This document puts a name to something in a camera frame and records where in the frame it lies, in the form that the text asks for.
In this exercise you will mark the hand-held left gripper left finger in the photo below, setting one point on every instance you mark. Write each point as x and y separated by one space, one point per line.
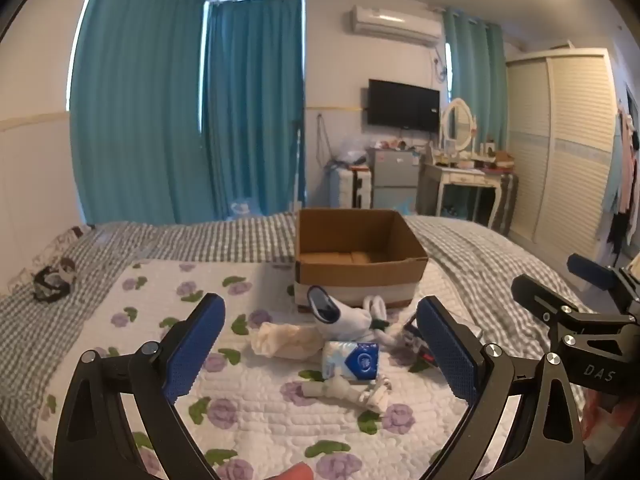
195 345

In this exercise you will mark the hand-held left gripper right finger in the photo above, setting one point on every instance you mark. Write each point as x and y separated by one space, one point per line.
447 350

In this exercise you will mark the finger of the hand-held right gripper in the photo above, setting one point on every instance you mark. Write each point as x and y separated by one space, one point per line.
587 267
542 297

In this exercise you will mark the black red small box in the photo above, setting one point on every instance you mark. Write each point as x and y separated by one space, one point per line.
415 345

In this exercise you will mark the cream cloth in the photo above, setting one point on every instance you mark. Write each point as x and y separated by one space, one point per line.
285 341

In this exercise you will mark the blue white tissue packet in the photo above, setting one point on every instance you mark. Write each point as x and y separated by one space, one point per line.
352 360

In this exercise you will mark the white sock blue cuff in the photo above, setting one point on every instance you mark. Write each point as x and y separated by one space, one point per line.
350 320

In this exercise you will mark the brown cardboard box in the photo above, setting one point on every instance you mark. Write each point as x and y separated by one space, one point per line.
350 280

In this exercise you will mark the person's left hand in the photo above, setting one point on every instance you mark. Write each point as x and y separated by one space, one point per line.
296 472

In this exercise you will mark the patterned red clothing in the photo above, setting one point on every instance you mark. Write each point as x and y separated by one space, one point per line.
612 420

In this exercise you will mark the white floral quilt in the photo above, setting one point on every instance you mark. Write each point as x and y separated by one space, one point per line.
260 410

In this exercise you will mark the hanging clothes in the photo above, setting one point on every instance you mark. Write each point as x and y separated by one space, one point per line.
625 180

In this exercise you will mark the dark striped suitcase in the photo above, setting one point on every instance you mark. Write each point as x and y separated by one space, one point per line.
507 200

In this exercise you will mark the grey checkered bed sheet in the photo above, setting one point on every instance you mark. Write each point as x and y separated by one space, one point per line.
200 240

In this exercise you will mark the cream slatted wardrobe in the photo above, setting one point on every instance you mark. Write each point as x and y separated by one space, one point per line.
565 150

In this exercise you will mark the brown box on vanity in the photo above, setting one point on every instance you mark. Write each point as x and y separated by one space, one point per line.
504 158

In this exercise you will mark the white dressing table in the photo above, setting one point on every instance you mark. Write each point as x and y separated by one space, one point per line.
460 175

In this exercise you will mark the blue plastic bag pile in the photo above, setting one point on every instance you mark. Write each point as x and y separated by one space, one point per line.
404 206

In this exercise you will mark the black white scrunchie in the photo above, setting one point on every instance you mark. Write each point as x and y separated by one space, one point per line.
50 282

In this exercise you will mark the grey small fridge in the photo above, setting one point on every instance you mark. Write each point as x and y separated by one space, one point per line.
395 175

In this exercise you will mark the white suitcase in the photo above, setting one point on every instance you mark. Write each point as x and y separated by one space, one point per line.
350 187

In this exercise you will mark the white oval vanity mirror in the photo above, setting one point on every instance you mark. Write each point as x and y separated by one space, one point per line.
457 122

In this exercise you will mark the clear plastic bag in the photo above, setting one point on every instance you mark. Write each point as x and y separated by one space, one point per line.
352 150

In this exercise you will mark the narrow teal curtain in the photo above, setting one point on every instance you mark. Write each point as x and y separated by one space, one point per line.
475 75

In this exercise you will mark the wide teal curtain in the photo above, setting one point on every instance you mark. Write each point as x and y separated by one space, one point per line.
135 110

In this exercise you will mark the teal corner curtain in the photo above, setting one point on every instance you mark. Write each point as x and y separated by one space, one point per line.
255 110

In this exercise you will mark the white air conditioner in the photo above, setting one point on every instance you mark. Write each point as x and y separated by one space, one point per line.
395 22

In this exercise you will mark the black wall television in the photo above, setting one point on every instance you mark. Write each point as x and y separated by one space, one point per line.
402 105

